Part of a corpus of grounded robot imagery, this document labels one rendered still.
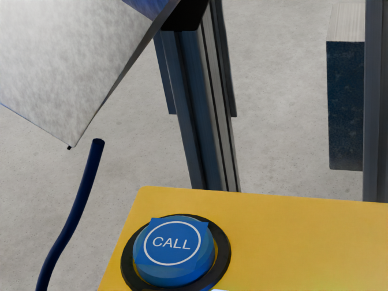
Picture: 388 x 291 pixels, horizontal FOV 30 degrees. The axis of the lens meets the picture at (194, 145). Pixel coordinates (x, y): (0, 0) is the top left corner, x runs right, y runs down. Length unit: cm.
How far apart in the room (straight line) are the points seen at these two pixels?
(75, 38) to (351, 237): 39
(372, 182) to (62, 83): 43
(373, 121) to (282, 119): 126
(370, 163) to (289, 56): 148
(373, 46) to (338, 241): 47
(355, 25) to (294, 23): 160
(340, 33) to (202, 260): 61
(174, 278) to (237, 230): 5
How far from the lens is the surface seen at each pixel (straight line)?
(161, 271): 35
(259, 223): 37
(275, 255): 36
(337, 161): 104
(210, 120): 91
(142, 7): 68
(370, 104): 85
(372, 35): 80
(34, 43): 68
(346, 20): 95
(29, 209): 203
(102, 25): 68
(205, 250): 35
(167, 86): 101
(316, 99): 219
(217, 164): 95
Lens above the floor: 135
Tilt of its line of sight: 41 degrees down
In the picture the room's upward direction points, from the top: 11 degrees counter-clockwise
